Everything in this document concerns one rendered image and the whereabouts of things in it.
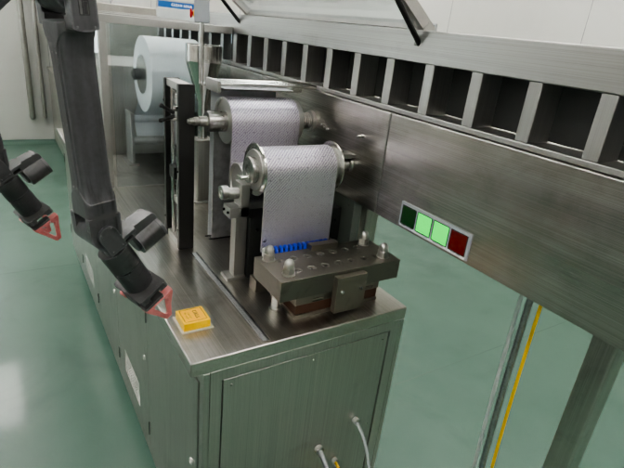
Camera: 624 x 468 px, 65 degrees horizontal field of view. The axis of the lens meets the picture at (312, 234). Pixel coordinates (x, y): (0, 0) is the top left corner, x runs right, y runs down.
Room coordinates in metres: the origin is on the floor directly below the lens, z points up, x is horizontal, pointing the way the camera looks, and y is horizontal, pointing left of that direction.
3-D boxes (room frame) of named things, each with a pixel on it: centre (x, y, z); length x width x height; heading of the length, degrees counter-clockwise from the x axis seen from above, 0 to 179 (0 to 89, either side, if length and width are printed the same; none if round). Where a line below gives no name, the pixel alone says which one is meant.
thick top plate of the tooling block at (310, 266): (1.27, -0.06, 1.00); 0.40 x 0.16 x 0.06; 124
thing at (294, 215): (1.35, 0.05, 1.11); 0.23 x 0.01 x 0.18; 124
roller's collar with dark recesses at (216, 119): (1.53, 0.34, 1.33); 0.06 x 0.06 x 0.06; 34
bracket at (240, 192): (1.34, 0.23, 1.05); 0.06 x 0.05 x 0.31; 124
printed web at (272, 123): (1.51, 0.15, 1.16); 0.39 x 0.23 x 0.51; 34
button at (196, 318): (1.07, 0.28, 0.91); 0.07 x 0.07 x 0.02; 34
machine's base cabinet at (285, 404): (2.14, 0.66, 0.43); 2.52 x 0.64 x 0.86; 34
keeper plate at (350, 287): (1.21, -0.12, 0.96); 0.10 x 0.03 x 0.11; 124
